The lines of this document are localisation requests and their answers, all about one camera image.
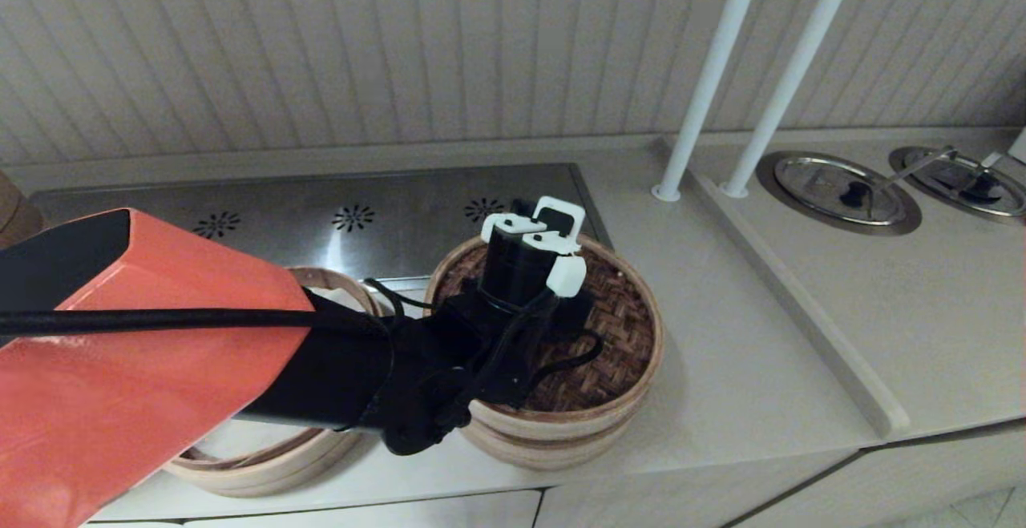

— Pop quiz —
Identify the woven bamboo steamer lid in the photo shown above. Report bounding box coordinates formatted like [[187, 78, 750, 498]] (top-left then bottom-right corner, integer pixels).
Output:
[[423, 232, 664, 425]]

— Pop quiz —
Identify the right bamboo steamer basket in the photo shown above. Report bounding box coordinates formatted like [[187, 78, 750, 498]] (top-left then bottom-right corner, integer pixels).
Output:
[[461, 384, 652, 471]]

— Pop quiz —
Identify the bamboo steamer basket with cloth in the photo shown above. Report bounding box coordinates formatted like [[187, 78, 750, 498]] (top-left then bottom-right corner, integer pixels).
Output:
[[160, 266, 386, 498]]

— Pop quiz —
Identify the near round steel lid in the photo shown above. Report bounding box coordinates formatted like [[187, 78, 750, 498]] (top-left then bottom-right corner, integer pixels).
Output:
[[755, 150, 923, 237]]

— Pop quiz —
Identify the far round steel lid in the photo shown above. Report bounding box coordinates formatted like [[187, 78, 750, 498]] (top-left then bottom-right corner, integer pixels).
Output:
[[887, 146, 1026, 228]]

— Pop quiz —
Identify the beige cabinet door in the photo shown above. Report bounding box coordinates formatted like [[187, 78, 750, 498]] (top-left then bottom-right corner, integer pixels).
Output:
[[84, 490, 544, 528], [535, 448, 860, 528], [721, 420, 1026, 528]]

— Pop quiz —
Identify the stainless steel steam panel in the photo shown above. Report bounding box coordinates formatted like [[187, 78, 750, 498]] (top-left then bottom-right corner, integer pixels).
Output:
[[28, 162, 610, 288]]

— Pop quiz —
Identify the white round pole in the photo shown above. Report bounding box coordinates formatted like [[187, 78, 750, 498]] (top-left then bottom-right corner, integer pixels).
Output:
[[719, 0, 868, 200], [651, 0, 772, 204]]

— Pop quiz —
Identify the stack of bamboo steamers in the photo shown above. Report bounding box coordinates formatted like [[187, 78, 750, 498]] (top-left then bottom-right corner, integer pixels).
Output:
[[0, 171, 45, 248]]

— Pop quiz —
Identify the thin black cable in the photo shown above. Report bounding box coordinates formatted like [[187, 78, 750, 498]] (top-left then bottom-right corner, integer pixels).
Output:
[[525, 329, 604, 377]]

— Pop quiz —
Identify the black braided cable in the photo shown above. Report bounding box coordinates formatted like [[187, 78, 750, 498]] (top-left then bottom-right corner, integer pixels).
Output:
[[0, 292, 562, 433]]

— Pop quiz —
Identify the long metal ladle handle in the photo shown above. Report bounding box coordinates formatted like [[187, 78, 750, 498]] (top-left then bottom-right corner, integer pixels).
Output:
[[871, 144, 960, 192]]

